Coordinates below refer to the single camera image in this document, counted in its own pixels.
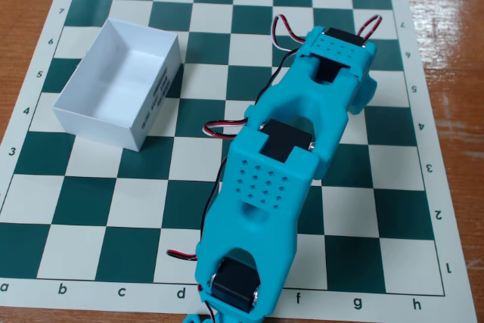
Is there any turquoise gripper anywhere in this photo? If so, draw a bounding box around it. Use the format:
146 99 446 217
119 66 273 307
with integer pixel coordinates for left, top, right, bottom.
349 73 379 116

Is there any white cardboard box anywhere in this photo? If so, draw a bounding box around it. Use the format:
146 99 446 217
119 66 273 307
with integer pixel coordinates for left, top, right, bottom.
51 17 183 153

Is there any red white black gripper cable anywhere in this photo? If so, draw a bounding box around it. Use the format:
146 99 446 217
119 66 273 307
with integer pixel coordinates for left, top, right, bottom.
354 14 383 43

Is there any red white black wrist cable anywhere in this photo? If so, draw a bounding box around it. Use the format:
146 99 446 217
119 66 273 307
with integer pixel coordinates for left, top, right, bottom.
203 14 308 139

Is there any red white black elbow cable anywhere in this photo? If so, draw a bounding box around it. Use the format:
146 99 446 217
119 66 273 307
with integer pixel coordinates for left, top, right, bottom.
166 156 228 263

